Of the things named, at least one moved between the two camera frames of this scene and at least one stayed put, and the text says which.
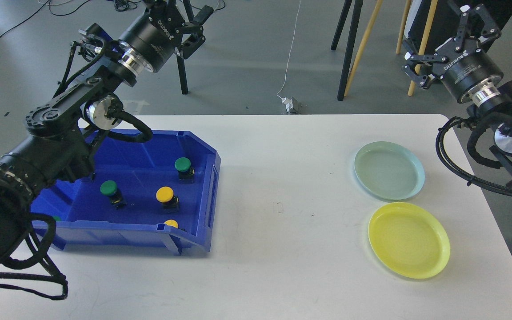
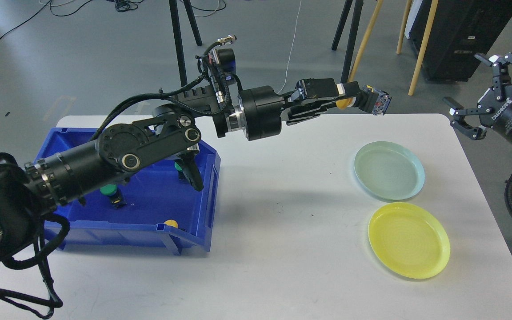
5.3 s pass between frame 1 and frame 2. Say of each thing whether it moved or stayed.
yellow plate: stayed
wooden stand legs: stayed
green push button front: stayed
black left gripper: moved
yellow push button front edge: stayed
